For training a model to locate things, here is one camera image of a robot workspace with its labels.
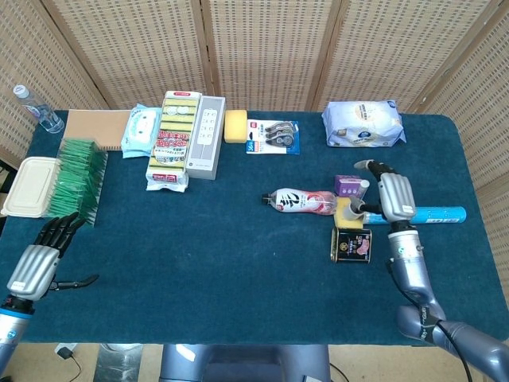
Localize black luncheon meat can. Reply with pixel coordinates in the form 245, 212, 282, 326
329, 227, 374, 265

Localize long white power strip box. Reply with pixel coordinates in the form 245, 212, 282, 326
185, 95, 227, 181

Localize yellow sponge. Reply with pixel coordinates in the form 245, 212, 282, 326
223, 109, 249, 144
334, 197, 365, 232

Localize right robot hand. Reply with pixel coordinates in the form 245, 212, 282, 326
351, 159, 417, 234

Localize woven wooden folding screen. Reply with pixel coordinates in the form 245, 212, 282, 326
0, 0, 509, 224

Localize dark blue table cloth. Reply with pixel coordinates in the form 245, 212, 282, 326
0, 109, 509, 347

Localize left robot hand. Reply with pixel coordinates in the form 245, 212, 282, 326
5, 211, 101, 310

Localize correction tape blister pack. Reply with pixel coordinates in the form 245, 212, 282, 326
245, 119, 302, 157

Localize light blue wet wipes pack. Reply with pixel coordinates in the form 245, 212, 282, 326
119, 103, 164, 159

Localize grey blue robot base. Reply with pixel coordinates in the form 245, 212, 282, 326
160, 343, 332, 382

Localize yellow green sponge pack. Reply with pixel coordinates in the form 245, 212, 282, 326
145, 90, 204, 193

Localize drink bottle black cap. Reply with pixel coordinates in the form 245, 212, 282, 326
261, 187, 340, 217

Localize clear box of green sachets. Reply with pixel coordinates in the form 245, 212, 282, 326
45, 137, 110, 229

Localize white blue tissue pack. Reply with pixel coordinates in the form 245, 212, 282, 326
321, 99, 408, 150

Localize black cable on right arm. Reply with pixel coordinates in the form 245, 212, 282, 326
383, 257, 475, 382

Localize grey metal table leg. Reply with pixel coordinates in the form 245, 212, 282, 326
96, 343, 145, 382

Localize brown spiral notebook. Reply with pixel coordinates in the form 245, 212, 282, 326
63, 109, 133, 153

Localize blue tube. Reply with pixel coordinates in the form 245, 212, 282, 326
363, 205, 468, 226

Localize small purple box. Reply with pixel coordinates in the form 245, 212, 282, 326
333, 174, 369, 198

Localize clear plastic water bottle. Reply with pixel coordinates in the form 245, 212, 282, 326
12, 84, 66, 134

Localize beige lidded food container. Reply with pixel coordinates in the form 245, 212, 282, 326
0, 155, 61, 219

